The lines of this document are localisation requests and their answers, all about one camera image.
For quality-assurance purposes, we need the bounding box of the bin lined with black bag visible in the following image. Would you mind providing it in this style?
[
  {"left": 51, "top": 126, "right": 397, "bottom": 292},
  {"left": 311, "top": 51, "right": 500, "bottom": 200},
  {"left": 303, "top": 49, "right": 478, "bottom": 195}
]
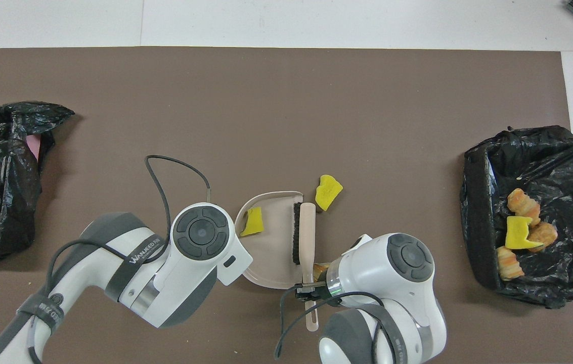
[{"left": 460, "top": 125, "right": 573, "bottom": 310}]

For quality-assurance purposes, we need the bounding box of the brown table mat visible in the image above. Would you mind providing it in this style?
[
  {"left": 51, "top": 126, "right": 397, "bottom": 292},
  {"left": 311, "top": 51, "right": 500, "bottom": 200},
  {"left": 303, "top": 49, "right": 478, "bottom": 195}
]
[{"left": 0, "top": 47, "right": 573, "bottom": 364}]

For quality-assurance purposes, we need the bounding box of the beige plastic dustpan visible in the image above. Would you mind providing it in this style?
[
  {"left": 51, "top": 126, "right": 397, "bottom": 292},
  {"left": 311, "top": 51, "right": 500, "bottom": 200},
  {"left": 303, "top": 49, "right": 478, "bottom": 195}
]
[{"left": 234, "top": 191, "right": 303, "bottom": 290}]

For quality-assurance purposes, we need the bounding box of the pale ridged bread toy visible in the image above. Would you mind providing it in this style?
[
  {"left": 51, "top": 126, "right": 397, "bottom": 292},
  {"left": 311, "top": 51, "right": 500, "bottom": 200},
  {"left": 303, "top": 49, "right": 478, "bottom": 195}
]
[{"left": 496, "top": 246, "right": 525, "bottom": 282}]

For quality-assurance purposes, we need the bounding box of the beige brush with black bristles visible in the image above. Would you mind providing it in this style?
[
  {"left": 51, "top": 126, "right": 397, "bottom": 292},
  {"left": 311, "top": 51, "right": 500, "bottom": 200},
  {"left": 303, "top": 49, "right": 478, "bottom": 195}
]
[{"left": 292, "top": 202, "right": 320, "bottom": 332}]

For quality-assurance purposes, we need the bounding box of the brown oval bread toy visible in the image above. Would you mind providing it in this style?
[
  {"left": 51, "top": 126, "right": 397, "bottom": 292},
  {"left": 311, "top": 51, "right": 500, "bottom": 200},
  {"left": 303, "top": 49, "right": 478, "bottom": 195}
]
[{"left": 526, "top": 221, "right": 559, "bottom": 253}]

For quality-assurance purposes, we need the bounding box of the pink bin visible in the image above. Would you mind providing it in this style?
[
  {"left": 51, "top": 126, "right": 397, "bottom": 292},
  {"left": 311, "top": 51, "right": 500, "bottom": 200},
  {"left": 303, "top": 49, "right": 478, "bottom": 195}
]
[{"left": 27, "top": 132, "right": 44, "bottom": 163}]

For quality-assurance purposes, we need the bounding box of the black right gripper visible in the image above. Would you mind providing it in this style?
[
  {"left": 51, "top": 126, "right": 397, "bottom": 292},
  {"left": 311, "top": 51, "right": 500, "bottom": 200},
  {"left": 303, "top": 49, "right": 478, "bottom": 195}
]
[{"left": 294, "top": 281, "right": 332, "bottom": 305}]

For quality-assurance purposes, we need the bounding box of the yellow sponge piece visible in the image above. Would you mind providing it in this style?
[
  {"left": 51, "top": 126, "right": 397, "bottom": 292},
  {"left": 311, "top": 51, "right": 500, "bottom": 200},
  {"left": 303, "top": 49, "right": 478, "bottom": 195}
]
[
  {"left": 505, "top": 216, "right": 545, "bottom": 251},
  {"left": 315, "top": 174, "right": 344, "bottom": 212},
  {"left": 240, "top": 207, "right": 266, "bottom": 237}
]

